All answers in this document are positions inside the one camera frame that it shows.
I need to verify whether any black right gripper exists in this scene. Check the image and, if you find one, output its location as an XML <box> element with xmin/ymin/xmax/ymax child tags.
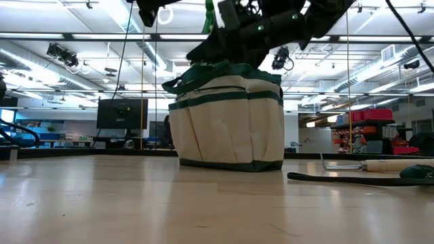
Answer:
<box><xmin>185</xmin><ymin>8</ymin><xmax>315</xmax><ymax>67</ymax></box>

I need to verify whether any beige canvas gardening bag green trim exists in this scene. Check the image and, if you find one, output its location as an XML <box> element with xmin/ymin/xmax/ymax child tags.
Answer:
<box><xmin>161</xmin><ymin>60</ymin><xmax>285</xmax><ymax>173</ymax></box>

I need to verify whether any black flat garden tool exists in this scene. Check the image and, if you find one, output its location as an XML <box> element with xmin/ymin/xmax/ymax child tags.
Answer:
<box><xmin>287</xmin><ymin>171</ymin><xmax>434</xmax><ymax>187</ymax></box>

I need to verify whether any person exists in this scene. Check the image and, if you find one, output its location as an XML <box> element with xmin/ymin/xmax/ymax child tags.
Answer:
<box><xmin>157</xmin><ymin>115</ymin><xmax>174</xmax><ymax>148</ymax></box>

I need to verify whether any black computer monitor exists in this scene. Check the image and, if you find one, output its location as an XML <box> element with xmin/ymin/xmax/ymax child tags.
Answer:
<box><xmin>96</xmin><ymin>98</ymin><xmax>149</xmax><ymax>130</ymax></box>

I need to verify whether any shelf with red bins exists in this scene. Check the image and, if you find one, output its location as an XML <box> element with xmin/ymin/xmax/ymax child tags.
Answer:
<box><xmin>330</xmin><ymin>108</ymin><xmax>421</xmax><ymax>156</ymax></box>

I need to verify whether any dark green rounded object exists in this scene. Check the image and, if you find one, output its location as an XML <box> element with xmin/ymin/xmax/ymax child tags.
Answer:
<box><xmin>399</xmin><ymin>163</ymin><xmax>434</xmax><ymax>180</ymax></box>

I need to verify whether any white cable loop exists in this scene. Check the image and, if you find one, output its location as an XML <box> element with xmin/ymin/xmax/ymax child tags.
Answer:
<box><xmin>157</xmin><ymin>6</ymin><xmax>174</xmax><ymax>26</ymax></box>

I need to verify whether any black camera on mount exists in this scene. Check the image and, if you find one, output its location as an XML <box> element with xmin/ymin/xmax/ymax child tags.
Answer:
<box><xmin>46</xmin><ymin>43</ymin><xmax>79</xmax><ymax>68</ymax></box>
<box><xmin>271</xmin><ymin>46</ymin><xmax>294</xmax><ymax>71</ymax></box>

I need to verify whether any black hanging cable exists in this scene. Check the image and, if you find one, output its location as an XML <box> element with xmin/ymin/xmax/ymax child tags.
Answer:
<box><xmin>92</xmin><ymin>0</ymin><xmax>135</xmax><ymax>143</ymax></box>

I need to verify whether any black overhead frame beam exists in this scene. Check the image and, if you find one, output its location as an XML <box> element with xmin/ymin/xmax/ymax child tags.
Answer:
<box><xmin>0</xmin><ymin>32</ymin><xmax>434</xmax><ymax>44</ymax></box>

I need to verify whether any yellow hanging cord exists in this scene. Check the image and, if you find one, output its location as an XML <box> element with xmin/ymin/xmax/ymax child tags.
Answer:
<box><xmin>344</xmin><ymin>9</ymin><xmax>353</xmax><ymax>153</ymax></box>

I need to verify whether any thick black cable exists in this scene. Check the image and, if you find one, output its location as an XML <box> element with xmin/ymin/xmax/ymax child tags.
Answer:
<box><xmin>384</xmin><ymin>0</ymin><xmax>434</xmax><ymax>74</ymax></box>

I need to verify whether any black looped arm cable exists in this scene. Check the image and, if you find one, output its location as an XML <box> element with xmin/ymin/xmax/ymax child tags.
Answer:
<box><xmin>0</xmin><ymin>117</ymin><xmax>41</xmax><ymax>148</ymax></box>

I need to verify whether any hand rake wooden handle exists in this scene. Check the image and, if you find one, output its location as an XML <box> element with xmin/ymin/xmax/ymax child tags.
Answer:
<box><xmin>319</xmin><ymin>153</ymin><xmax>434</xmax><ymax>173</ymax></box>

